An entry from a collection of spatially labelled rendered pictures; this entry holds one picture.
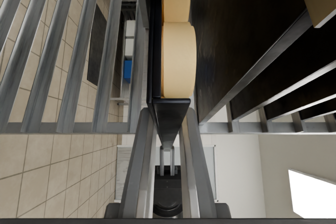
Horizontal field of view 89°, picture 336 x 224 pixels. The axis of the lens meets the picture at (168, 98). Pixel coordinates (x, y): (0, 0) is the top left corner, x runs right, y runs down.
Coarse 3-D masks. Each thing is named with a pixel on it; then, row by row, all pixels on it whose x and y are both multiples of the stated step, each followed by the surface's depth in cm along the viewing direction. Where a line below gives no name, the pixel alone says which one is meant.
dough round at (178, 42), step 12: (168, 24) 10; (180, 24) 10; (168, 36) 9; (180, 36) 9; (192, 36) 9; (168, 48) 9; (180, 48) 9; (192, 48) 9; (168, 60) 9; (180, 60) 9; (192, 60) 9; (168, 72) 9; (180, 72) 9; (192, 72) 9; (168, 84) 10; (180, 84) 10; (192, 84) 10; (168, 96) 11; (180, 96) 11
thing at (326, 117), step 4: (324, 116) 48; (328, 116) 46; (332, 116) 45; (328, 120) 46; (332, 120) 45; (328, 124) 46; (332, 124) 45; (328, 128) 46; (332, 128) 45; (332, 132) 46
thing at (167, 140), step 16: (160, 0) 7; (160, 16) 7; (160, 32) 7; (160, 48) 6; (160, 64) 6; (160, 80) 6; (160, 96) 6; (160, 112) 7; (176, 112) 7; (160, 128) 10; (176, 128) 10
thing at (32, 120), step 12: (60, 0) 60; (60, 12) 59; (60, 24) 58; (48, 36) 54; (60, 36) 56; (48, 48) 54; (48, 60) 53; (36, 72) 49; (48, 72) 52; (36, 84) 49; (48, 84) 50; (36, 96) 49; (36, 108) 48; (24, 120) 44; (36, 120) 47; (36, 132) 46
